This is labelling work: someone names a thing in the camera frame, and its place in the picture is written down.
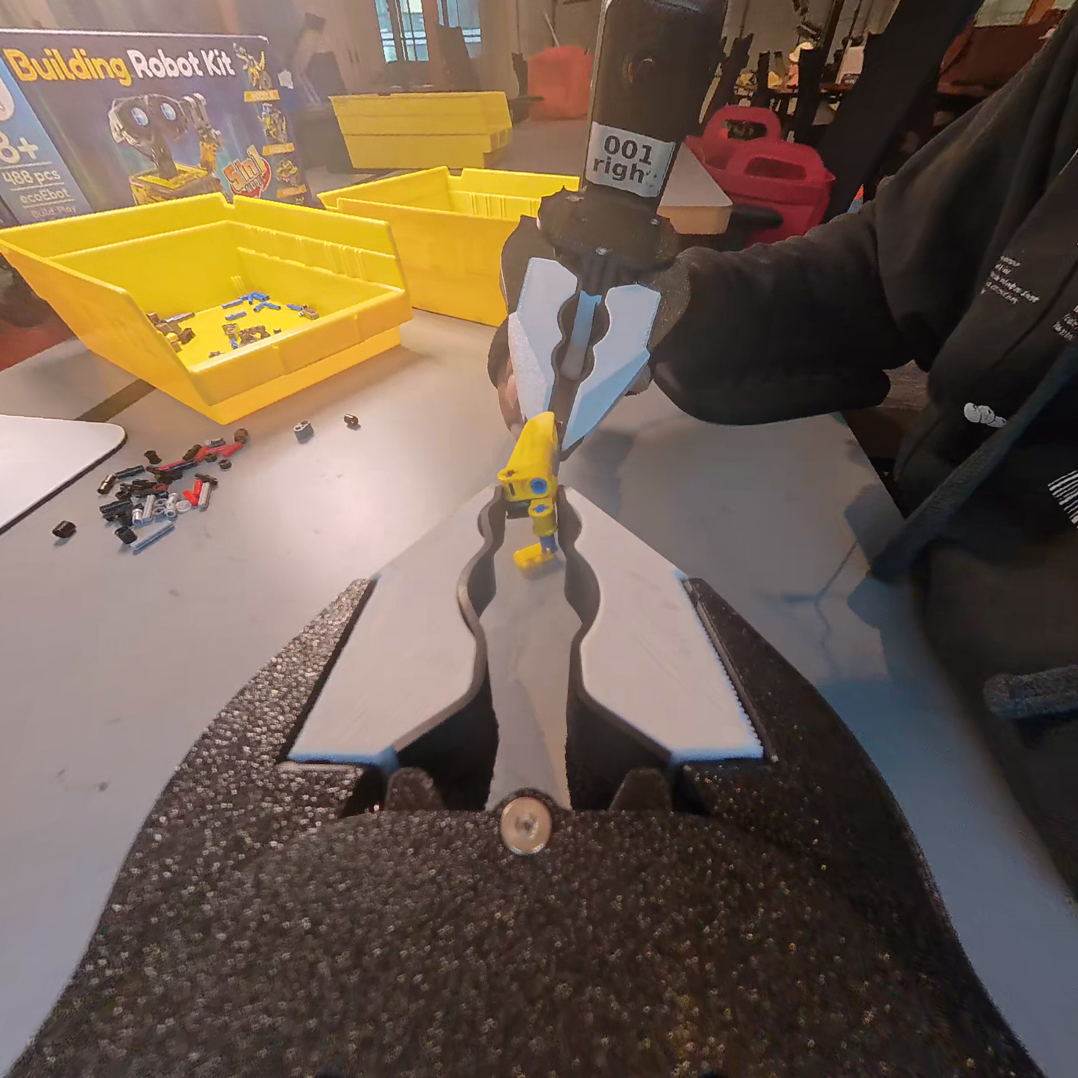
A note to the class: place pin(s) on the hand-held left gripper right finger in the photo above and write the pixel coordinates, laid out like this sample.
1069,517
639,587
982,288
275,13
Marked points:
657,665

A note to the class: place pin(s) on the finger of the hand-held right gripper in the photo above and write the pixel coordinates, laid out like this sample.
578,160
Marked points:
535,337
623,345

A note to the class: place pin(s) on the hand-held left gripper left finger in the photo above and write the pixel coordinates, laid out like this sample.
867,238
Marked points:
404,657

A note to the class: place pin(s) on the yellow toy actuator assembly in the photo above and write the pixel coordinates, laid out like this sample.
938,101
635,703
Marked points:
535,446

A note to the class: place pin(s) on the person's right forearm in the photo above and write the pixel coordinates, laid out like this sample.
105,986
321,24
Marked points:
775,337

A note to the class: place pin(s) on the grey desk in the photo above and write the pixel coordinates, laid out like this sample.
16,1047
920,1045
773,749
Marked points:
210,632

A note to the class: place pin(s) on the person's right hand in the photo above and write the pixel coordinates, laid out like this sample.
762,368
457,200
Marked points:
508,400

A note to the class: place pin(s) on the orange red bag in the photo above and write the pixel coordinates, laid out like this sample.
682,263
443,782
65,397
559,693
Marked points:
560,84

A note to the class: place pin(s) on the empty yellow storage bin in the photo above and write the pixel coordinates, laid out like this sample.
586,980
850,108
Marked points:
438,261

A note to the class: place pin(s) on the pale wooden table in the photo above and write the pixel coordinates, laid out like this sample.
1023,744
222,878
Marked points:
695,198

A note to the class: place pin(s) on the red plastic container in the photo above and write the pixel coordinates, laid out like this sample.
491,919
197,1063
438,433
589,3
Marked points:
775,185

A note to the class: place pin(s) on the building window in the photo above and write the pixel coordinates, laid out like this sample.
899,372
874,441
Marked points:
421,29

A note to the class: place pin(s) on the far yellow bin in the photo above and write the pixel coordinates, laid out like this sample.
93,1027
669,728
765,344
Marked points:
421,126

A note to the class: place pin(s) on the scattered blue black bricks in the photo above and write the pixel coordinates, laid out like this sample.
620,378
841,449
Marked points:
244,324

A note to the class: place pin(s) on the pile of small toy parts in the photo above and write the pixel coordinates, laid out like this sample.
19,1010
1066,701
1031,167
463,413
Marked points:
151,497

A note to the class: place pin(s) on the person's black hoodie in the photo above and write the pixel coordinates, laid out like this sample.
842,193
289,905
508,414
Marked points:
994,547

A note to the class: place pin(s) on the white rounded board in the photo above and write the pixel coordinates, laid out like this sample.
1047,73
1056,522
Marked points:
50,463

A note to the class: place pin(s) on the yellow bin with loose parts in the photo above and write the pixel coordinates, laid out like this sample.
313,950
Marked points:
84,295

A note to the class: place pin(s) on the toy kit cardboard box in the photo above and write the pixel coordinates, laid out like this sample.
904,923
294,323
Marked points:
84,151

